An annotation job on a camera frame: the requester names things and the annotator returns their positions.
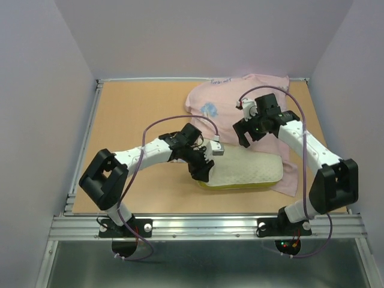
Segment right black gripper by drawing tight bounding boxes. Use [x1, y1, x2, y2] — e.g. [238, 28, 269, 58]
[232, 108, 266, 148]

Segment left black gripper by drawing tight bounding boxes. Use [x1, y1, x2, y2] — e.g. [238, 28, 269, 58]
[181, 145, 214, 182]

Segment pink cartoon pillowcase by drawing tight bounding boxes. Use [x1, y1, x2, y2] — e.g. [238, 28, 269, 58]
[183, 73, 299, 197]

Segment cream yellow pillow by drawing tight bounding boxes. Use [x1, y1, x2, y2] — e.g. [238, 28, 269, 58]
[198, 146, 283, 190]

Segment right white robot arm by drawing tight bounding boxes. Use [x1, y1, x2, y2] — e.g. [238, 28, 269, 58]
[233, 94, 358, 234]

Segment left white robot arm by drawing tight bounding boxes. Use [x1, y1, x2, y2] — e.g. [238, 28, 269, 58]
[79, 123, 223, 236]

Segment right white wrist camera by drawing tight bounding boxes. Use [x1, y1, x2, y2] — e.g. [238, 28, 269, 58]
[236, 98, 257, 121]

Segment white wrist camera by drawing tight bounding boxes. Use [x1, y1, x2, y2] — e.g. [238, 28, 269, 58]
[206, 140, 224, 157]
[236, 98, 257, 121]

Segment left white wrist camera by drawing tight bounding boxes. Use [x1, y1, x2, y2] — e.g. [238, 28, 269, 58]
[206, 140, 224, 157]

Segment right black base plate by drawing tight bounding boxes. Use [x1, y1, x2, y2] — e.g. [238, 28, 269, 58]
[256, 217, 312, 238]

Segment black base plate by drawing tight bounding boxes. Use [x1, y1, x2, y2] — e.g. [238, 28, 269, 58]
[96, 218, 153, 238]
[256, 217, 312, 238]

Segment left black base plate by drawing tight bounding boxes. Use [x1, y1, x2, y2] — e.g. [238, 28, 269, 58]
[96, 218, 153, 238]

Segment aluminium front rail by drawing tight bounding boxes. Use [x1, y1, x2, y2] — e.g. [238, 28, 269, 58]
[48, 214, 367, 241]

